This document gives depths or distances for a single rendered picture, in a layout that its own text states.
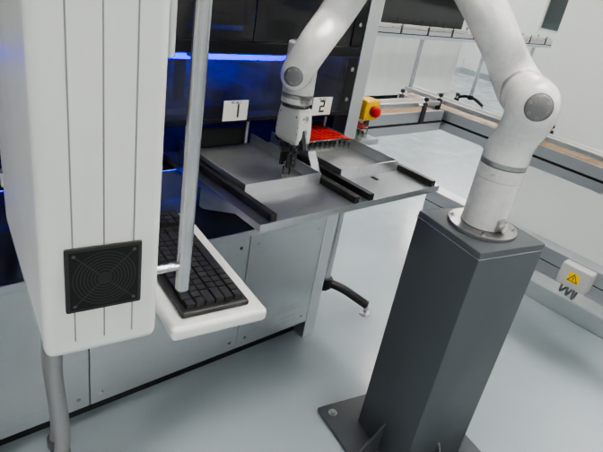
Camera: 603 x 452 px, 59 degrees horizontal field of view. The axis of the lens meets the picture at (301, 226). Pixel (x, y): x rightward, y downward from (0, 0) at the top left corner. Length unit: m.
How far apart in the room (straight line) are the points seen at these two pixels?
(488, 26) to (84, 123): 0.94
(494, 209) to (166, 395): 1.27
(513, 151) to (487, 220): 0.20
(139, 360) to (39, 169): 1.15
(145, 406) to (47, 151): 1.34
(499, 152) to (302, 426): 1.13
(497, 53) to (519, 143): 0.22
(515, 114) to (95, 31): 0.95
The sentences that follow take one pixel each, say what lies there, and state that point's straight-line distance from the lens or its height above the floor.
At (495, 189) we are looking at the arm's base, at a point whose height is 0.99.
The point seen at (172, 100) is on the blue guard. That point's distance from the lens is 1.47.
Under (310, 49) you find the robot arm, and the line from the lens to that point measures 1.31.
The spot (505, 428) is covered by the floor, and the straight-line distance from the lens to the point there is 2.28.
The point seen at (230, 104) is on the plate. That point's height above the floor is 1.04.
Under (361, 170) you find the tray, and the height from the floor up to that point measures 0.90.
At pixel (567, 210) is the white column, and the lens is 3.01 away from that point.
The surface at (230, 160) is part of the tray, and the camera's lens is 1.58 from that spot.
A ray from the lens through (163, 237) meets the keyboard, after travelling 1.25.
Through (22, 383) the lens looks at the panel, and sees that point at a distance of 1.73.
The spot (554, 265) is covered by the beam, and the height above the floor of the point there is 0.49.
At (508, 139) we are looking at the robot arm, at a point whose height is 1.13.
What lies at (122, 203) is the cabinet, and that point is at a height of 1.07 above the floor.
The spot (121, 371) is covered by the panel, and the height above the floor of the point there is 0.18.
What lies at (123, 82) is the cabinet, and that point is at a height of 1.25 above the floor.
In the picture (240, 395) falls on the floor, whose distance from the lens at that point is 2.04.
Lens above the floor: 1.44
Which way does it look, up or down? 26 degrees down
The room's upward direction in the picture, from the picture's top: 10 degrees clockwise
